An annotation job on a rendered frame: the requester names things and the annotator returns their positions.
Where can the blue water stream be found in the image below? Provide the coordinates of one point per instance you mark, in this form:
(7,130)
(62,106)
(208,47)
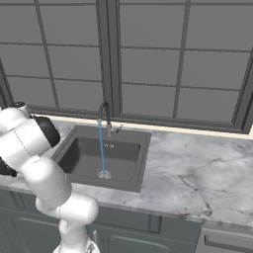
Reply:
(102,148)

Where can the grey false drawer panel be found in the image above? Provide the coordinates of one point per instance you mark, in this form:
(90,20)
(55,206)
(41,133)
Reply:
(131,219)

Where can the grey drawer front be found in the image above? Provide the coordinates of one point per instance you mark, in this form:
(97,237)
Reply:
(227,240)

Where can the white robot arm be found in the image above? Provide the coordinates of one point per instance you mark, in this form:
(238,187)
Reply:
(39,171)

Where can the dark grey sink basin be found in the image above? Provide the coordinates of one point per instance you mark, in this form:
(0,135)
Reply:
(125,154)

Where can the grey framed window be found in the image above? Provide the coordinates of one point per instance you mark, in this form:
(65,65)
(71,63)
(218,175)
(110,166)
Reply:
(66,52)
(197,59)

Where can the grey cupboard door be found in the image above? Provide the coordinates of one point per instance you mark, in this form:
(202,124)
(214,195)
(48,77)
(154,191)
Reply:
(138,242)
(29,234)

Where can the dark curved sink tap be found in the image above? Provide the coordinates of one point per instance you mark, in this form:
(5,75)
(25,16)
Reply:
(108,126)

